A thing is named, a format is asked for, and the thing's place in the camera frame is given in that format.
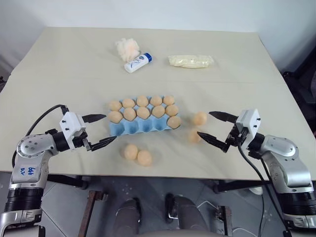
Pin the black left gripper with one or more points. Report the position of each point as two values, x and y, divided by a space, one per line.
79 142

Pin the dark rounded grey shape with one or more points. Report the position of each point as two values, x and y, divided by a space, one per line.
187 212
128 217

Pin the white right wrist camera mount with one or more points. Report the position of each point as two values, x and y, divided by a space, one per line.
249 118

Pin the black equipment beside table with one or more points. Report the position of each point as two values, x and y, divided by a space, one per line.
303 86

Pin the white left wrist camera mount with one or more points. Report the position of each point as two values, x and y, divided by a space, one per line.
70 123

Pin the clear bag of pale contents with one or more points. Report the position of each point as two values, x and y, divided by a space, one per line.
190 61

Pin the white mesh bath sponge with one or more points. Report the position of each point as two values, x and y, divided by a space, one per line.
127 48

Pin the white bottle with blue cap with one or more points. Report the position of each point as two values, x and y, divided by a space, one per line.
138 62

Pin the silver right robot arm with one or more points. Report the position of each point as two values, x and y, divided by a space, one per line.
284 153

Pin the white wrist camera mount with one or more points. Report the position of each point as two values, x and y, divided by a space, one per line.
70 123
249 118

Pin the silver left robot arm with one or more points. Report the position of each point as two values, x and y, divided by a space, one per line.
29 148

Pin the beige egg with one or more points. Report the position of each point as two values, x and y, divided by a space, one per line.
129 114
169 100
158 111
145 158
143 112
174 122
200 118
130 151
156 100
193 137
114 116
142 100
128 103
115 105
172 110

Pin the blue egg tray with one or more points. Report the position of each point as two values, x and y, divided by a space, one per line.
138 126

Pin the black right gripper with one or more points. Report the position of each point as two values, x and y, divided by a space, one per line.
234 135

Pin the black table frame bar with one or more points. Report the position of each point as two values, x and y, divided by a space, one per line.
66 181
242 185

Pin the rusty metal stand post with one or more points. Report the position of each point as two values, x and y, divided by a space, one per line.
90 209
225 222

